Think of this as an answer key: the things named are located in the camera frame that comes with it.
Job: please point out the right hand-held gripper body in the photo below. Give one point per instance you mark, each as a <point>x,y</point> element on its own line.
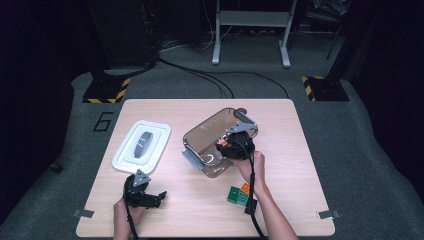
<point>238,148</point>

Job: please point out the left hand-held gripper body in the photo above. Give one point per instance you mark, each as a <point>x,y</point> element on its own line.
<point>135,195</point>

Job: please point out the brown translucent storage box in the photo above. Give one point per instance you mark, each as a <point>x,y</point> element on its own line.
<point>206,130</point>

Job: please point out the orange building block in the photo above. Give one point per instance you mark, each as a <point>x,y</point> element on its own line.
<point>245,188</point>

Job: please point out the large teal building block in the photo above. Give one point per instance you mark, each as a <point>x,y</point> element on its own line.
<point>242,199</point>

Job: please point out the black building block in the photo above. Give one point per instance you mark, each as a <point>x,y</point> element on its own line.
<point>247,209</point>

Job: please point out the person's left hand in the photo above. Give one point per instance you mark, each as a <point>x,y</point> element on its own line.
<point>125,216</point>

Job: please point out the person's right hand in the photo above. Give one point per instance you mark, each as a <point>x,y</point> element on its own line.
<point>258,173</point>

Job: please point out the grey tape piece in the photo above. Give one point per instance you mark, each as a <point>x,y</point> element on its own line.
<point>328,214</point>
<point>83,213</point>

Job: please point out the black yellow striped stand base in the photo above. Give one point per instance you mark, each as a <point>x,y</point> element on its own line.
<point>105,91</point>
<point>328,90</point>

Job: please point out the white metal stand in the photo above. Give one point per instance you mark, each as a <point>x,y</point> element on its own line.
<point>253,18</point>

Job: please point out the dark equipment cabinet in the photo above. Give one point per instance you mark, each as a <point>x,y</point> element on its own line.
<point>126,33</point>

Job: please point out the dark metal stand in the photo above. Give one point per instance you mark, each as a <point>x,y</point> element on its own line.
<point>325,20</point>

